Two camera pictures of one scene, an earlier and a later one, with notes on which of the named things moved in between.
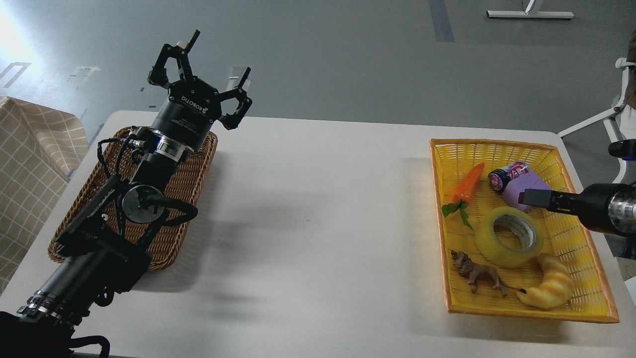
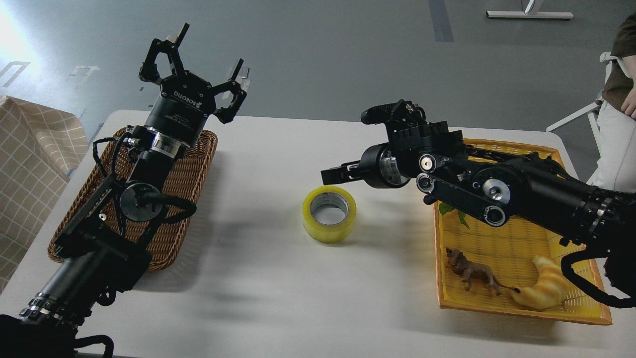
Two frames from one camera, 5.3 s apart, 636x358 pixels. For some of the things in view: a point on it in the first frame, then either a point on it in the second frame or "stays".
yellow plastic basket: [516, 240] stays
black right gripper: [593, 211] to [379, 167]
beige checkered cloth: [38, 146] stays
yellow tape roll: [496, 252] to [329, 214]
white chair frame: [611, 115] to [607, 57]
